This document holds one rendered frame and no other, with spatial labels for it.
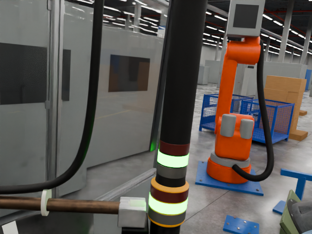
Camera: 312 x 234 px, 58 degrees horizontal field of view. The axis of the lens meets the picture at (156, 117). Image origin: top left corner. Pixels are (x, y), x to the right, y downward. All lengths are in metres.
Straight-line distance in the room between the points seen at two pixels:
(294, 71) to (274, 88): 2.57
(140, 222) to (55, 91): 0.82
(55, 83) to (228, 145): 3.41
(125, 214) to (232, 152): 3.96
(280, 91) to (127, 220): 8.07
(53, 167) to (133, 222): 0.86
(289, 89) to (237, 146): 4.29
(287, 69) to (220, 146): 7.05
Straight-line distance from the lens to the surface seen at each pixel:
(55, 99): 1.09
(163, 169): 0.30
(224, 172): 4.29
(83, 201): 0.33
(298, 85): 8.21
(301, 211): 1.07
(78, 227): 0.46
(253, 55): 4.26
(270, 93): 8.40
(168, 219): 0.32
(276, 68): 11.01
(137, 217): 0.32
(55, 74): 1.08
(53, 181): 0.33
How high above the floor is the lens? 1.70
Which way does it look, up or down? 11 degrees down
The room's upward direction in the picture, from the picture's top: 6 degrees clockwise
